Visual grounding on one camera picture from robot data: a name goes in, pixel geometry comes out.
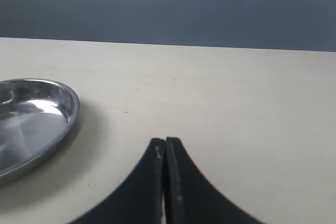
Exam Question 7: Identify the round stainless steel tray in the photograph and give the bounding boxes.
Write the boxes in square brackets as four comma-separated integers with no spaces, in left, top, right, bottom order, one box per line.
[1,78,80,185]

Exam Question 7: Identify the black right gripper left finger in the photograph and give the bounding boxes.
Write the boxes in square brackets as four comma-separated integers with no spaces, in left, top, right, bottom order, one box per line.
[72,138,165,224]

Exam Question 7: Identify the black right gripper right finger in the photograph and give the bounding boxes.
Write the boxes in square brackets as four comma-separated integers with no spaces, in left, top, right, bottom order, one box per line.
[165,137,261,224]

